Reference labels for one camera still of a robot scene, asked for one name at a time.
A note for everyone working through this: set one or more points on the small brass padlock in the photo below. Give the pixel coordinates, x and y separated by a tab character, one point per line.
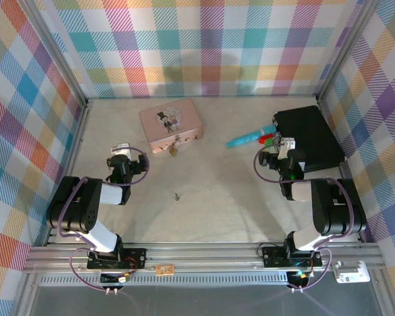
173	151

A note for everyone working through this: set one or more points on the small silver key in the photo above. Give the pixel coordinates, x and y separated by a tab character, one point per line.
177	197

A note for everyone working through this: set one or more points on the pink tin box with couple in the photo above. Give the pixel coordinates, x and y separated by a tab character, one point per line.
171	123

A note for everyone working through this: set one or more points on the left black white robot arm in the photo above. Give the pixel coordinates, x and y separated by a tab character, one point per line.
75	204

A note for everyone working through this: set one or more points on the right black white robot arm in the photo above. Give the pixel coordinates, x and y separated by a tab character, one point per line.
335	207

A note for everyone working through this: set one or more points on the red toy block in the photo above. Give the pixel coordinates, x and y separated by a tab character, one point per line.
262	140

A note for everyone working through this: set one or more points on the teal pen-shaped toy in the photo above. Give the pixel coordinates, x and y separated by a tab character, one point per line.
247	138

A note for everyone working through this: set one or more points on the black hard case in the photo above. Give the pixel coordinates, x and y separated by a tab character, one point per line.
309	135

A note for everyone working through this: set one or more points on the small orange circuit board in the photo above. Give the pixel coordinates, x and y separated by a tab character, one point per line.
165	270

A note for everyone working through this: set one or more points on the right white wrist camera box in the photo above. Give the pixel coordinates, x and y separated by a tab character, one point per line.
288	145

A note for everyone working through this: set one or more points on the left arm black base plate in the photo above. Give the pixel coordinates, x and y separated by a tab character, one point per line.
135	256

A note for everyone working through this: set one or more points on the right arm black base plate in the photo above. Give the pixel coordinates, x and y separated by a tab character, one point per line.
273	256

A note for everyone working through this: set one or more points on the aluminium frame rail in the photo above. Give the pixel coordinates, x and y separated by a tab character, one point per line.
200	255

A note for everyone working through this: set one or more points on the white plastic bracket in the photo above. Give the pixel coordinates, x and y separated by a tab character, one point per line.
352	273

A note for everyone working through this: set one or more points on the aluminium corner post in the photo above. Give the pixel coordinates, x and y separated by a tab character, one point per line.
347	49
57	56

